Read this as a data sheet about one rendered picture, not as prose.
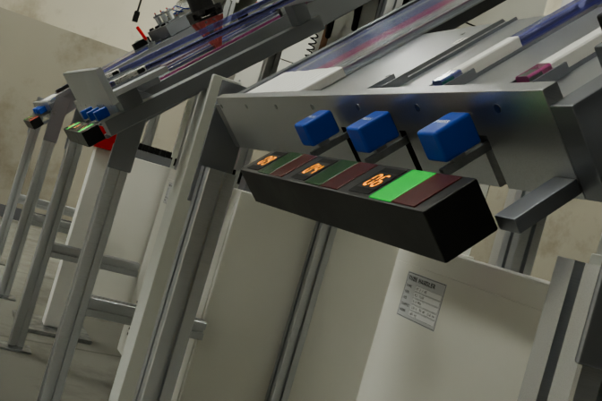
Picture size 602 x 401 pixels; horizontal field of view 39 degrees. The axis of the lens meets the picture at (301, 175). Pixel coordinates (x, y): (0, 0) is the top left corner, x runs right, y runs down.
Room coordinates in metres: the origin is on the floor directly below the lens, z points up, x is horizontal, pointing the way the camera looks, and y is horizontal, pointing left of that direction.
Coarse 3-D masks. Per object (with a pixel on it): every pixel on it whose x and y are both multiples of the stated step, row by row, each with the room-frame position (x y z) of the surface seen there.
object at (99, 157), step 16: (96, 144) 2.78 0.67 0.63; (112, 144) 2.80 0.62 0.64; (96, 160) 2.83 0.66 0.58; (96, 176) 2.84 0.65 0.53; (96, 192) 2.84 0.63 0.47; (80, 208) 2.83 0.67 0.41; (80, 224) 2.83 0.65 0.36; (80, 240) 2.84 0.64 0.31; (64, 272) 2.83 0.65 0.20; (64, 288) 2.84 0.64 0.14; (48, 304) 2.84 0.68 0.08; (64, 304) 2.84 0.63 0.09; (32, 320) 2.84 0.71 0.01; (48, 320) 2.83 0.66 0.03; (48, 336) 2.75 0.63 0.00; (80, 336) 2.82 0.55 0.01
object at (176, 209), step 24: (216, 96) 1.63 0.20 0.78; (192, 120) 1.67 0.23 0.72; (192, 144) 1.63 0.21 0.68; (192, 168) 1.63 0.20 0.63; (168, 216) 1.64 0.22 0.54; (168, 240) 1.63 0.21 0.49; (168, 264) 1.63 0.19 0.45; (144, 288) 1.66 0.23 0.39; (144, 312) 1.63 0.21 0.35; (144, 336) 1.63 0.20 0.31; (120, 360) 1.67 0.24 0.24; (120, 384) 1.63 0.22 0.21
